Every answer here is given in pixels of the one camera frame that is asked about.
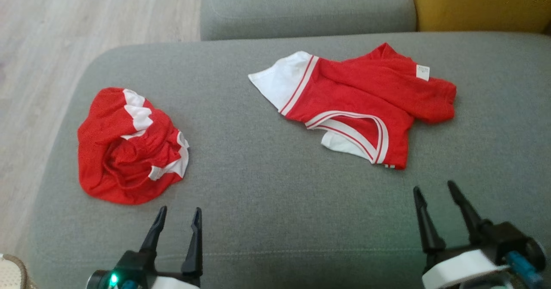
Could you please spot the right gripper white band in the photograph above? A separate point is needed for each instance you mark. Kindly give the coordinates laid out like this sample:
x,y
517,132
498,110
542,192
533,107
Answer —
x,y
460,267

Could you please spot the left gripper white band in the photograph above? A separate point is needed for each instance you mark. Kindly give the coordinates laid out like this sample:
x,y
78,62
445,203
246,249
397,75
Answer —
x,y
172,282

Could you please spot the red shorts with white stripes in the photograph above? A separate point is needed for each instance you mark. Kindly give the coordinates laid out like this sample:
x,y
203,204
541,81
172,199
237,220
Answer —
x,y
99,151

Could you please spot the red jersey with white trim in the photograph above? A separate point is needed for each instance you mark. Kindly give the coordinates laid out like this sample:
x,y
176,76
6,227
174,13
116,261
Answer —
x,y
366,86

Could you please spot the grey sofa seat cushion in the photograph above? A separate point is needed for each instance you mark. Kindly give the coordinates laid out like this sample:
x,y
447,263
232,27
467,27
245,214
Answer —
x,y
258,194

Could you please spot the beige woven rug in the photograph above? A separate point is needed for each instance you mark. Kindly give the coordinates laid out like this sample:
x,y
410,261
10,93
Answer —
x,y
10,274

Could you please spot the yellow pillow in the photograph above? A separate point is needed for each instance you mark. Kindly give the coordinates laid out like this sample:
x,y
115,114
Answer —
x,y
473,0

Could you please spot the grey sofa back cushion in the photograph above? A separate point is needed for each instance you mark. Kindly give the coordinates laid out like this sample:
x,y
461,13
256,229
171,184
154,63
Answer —
x,y
301,4

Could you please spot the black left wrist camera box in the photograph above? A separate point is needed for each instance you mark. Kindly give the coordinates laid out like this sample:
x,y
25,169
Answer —
x,y
133,263

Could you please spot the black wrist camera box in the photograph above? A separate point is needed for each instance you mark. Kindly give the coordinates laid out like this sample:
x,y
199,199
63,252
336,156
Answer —
x,y
506,237
133,263

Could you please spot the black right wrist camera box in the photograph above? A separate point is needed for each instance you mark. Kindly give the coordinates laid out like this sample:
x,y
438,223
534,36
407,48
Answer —
x,y
506,237

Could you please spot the blue left camera connector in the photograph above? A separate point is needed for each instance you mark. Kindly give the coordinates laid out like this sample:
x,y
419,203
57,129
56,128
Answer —
x,y
128,285

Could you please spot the blue camera connector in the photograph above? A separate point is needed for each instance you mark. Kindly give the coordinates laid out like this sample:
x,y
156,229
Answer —
x,y
128,285
523,269

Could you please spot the blue right camera connector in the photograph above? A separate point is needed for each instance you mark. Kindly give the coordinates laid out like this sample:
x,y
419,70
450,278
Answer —
x,y
523,269

